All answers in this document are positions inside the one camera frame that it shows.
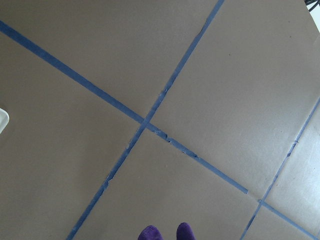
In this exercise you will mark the purple towel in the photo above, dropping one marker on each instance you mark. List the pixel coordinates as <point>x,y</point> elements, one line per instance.
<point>182,232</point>

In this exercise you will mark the white towel rack base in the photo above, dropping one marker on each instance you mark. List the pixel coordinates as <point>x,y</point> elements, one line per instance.
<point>4,119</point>

